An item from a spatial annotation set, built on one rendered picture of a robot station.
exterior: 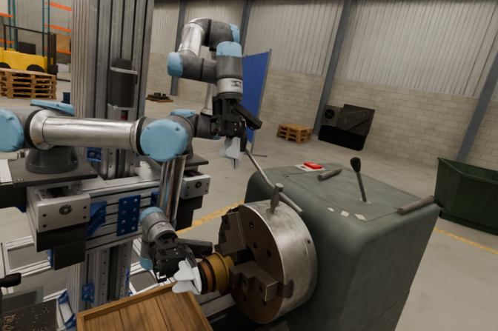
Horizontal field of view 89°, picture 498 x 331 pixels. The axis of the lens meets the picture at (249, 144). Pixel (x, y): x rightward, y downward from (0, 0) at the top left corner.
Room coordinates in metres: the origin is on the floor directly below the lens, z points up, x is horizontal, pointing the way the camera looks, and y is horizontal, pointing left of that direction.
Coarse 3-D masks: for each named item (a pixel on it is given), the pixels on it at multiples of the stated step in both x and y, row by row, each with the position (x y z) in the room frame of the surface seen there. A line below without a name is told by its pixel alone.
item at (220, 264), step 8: (208, 256) 0.58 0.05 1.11; (216, 256) 0.58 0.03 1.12; (224, 256) 0.60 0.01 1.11; (200, 264) 0.55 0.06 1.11; (208, 264) 0.55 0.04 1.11; (216, 264) 0.55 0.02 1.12; (224, 264) 0.56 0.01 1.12; (232, 264) 0.58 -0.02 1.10; (200, 272) 0.53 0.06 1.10; (208, 272) 0.53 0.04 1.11; (216, 272) 0.54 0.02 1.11; (224, 272) 0.55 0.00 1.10; (208, 280) 0.52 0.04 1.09; (216, 280) 0.53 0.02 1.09; (224, 280) 0.54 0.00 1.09; (208, 288) 0.52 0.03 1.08; (216, 288) 0.53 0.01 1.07; (224, 288) 0.55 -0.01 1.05
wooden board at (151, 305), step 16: (160, 288) 0.66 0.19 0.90; (112, 304) 0.58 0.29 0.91; (128, 304) 0.60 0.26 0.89; (144, 304) 0.61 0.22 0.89; (160, 304) 0.62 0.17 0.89; (176, 304) 0.63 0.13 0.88; (192, 304) 0.63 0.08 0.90; (80, 320) 0.52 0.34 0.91; (96, 320) 0.54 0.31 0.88; (112, 320) 0.55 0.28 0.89; (128, 320) 0.56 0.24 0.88; (144, 320) 0.57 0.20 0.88; (160, 320) 0.58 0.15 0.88; (176, 320) 0.58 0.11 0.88; (192, 320) 0.59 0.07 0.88
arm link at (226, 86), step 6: (228, 78) 0.73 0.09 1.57; (234, 78) 0.74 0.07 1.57; (222, 84) 0.73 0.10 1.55; (228, 84) 0.73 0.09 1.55; (234, 84) 0.74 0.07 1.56; (240, 84) 0.75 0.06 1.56; (222, 90) 0.73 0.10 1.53; (228, 90) 0.73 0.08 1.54; (234, 90) 0.73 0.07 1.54; (240, 90) 0.74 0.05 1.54
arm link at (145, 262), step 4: (144, 244) 0.70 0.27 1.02; (144, 248) 0.70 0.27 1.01; (140, 252) 0.72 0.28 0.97; (144, 252) 0.70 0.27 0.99; (140, 256) 0.71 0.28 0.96; (144, 256) 0.70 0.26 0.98; (148, 256) 0.70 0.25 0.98; (140, 260) 0.71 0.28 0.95; (144, 260) 0.70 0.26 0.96; (148, 260) 0.69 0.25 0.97; (140, 264) 0.71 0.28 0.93; (144, 264) 0.70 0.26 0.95; (148, 264) 0.70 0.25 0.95; (152, 264) 0.70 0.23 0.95; (144, 268) 0.70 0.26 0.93; (148, 268) 0.70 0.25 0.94; (152, 268) 0.70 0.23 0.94
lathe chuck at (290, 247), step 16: (240, 208) 0.69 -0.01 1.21; (256, 208) 0.65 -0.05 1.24; (256, 224) 0.62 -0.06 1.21; (272, 224) 0.60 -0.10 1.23; (288, 224) 0.62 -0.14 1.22; (256, 240) 0.61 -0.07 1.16; (272, 240) 0.57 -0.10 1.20; (288, 240) 0.58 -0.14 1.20; (240, 256) 0.67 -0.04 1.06; (256, 256) 0.60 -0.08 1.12; (272, 256) 0.56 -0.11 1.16; (288, 256) 0.55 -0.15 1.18; (304, 256) 0.58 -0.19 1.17; (272, 272) 0.55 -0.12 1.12; (288, 272) 0.53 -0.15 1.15; (304, 272) 0.56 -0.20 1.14; (240, 288) 0.63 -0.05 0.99; (304, 288) 0.56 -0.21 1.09; (240, 304) 0.62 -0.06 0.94; (256, 304) 0.57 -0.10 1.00; (272, 304) 0.53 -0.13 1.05; (288, 304) 0.53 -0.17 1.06; (256, 320) 0.56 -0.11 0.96; (272, 320) 0.53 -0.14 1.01
